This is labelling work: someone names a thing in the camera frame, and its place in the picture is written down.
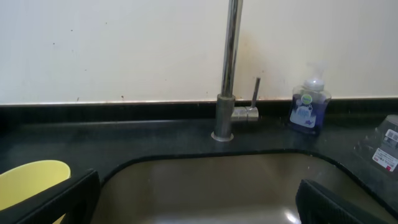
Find steel tap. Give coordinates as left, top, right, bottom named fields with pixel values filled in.
left=210, top=0, right=261, bottom=142

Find steel sink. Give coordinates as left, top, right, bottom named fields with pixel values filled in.
left=90, top=149, right=398, bottom=224

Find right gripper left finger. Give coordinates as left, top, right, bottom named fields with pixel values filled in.
left=0, top=169, right=101, bottom=224

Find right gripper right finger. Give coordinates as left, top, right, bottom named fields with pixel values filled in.
left=295, top=179, right=398, bottom=224

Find yellow cup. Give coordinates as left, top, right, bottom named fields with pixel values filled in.
left=0, top=159, right=72, bottom=224

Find clear plastic container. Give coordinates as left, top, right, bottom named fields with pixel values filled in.
left=353, top=114, right=398, bottom=180

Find blue soap bottle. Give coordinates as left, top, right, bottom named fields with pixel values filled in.
left=286, top=62, right=332, bottom=136

